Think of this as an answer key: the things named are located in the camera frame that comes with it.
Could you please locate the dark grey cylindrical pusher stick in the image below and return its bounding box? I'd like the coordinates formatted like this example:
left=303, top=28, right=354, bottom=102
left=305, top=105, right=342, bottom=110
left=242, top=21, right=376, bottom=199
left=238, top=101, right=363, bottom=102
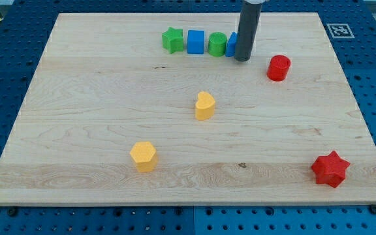
left=234, top=0, right=262, bottom=62

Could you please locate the red cylinder block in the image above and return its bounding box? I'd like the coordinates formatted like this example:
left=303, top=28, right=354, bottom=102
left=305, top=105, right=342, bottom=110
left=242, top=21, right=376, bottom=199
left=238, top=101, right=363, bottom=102
left=266, top=55, right=291, bottom=82

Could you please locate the blue triangle block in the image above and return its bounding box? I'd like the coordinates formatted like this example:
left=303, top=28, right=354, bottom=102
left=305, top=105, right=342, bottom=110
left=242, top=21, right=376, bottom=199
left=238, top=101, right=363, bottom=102
left=225, top=32, right=237, bottom=57

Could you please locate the green cylinder block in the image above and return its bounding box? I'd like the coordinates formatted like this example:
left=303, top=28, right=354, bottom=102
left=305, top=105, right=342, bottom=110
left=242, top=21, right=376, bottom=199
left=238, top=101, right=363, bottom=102
left=208, top=32, right=227, bottom=57

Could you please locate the blue cube block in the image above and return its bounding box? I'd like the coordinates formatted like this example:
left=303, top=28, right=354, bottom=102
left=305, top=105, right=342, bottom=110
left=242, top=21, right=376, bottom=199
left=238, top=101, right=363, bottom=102
left=187, top=30, right=205, bottom=54

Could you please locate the green star block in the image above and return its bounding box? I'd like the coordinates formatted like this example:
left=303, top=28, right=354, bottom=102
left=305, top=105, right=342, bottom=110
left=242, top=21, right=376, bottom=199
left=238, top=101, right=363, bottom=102
left=162, top=27, right=184, bottom=54

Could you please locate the white fiducial marker tag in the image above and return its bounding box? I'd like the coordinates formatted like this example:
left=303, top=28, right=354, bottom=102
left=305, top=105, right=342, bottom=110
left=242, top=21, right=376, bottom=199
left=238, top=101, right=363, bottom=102
left=327, top=23, right=354, bottom=39

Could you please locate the yellow heart block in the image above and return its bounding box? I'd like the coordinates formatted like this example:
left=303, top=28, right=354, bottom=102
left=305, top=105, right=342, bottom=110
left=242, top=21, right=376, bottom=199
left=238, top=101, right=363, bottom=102
left=195, top=91, right=215, bottom=121

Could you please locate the light wooden board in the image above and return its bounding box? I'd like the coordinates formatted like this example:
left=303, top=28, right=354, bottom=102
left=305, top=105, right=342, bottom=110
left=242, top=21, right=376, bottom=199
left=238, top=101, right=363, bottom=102
left=0, top=12, right=376, bottom=206

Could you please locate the red star block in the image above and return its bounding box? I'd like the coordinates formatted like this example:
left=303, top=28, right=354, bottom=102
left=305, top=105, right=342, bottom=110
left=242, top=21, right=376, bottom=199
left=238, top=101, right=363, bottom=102
left=311, top=151, right=351, bottom=188

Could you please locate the yellow hexagon block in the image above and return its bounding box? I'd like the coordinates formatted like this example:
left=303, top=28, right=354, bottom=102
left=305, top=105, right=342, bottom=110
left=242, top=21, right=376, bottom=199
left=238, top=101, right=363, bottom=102
left=130, top=142, right=158, bottom=172

